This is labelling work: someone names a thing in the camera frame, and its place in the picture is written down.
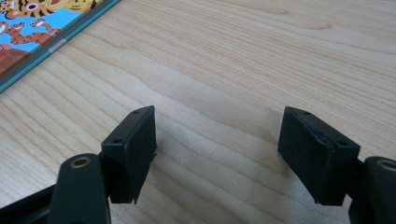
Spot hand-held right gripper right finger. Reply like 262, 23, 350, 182
277, 105, 361, 206

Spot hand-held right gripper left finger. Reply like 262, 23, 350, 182
100, 105, 158, 205

